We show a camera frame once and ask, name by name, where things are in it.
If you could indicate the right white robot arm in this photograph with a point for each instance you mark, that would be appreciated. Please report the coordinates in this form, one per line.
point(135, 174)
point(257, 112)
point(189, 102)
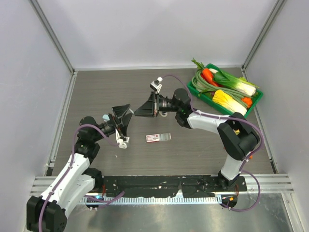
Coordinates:
point(238, 136)

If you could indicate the green long beans toy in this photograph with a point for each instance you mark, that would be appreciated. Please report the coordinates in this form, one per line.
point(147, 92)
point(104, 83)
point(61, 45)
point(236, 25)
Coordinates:
point(202, 85)

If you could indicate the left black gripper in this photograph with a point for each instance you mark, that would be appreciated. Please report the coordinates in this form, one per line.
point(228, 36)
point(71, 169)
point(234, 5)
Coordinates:
point(119, 112)

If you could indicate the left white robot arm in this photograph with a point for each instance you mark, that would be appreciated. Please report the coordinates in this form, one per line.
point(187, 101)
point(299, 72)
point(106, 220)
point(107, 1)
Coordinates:
point(50, 211)

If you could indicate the yellow napa cabbage toy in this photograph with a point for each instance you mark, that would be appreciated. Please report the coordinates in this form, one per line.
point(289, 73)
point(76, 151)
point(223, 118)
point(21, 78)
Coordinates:
point(227, 102)

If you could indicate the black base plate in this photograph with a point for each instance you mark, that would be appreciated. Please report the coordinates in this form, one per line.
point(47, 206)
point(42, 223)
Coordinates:
point(164, 186)

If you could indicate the light blue stapler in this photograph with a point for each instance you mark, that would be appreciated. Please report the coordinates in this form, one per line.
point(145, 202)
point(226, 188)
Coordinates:
point(105, 117)

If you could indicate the small orange carrot toy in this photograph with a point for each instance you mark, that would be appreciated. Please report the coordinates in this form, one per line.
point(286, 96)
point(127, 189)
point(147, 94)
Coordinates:
point(248, 101)

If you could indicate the bok choy toy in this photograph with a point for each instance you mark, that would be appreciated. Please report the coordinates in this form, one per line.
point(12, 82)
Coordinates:
point(238, 84)

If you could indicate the red white staple box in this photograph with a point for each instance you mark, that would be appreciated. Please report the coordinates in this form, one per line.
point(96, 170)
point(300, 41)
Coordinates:
point(158, 137)

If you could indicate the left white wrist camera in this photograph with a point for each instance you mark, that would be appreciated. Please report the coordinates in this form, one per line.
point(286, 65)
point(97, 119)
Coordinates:
point(122, 141)

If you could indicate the green plastic basket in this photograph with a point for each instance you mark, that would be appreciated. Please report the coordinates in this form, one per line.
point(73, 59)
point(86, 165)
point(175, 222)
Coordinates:
point(207, 97)

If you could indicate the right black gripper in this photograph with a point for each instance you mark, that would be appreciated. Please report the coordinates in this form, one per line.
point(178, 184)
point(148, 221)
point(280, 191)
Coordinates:
point(147, 109)

